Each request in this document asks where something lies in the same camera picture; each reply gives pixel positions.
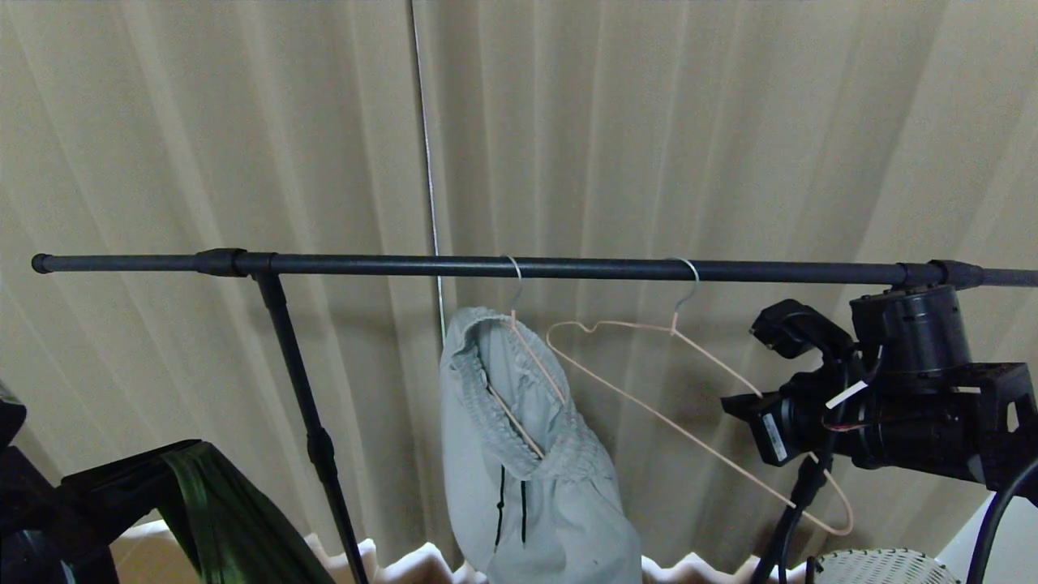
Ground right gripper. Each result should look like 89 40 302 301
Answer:
720 388 974 479

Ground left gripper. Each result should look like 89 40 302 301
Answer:
0 446 119 584

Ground green garment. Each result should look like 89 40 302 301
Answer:
158 442 337 584

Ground pink clothes hanger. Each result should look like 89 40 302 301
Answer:
487 255 568 460
545 258 856 537

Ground pale grey shorts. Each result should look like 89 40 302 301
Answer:
440 307 643 584

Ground white laundry basket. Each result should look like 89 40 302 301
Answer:
811 549 963 584

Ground black clothes rack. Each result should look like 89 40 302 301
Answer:
31 247 1038 584

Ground beige curtain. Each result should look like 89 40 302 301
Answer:
0 0 1038 573

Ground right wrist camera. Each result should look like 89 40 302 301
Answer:
750 298 859 394

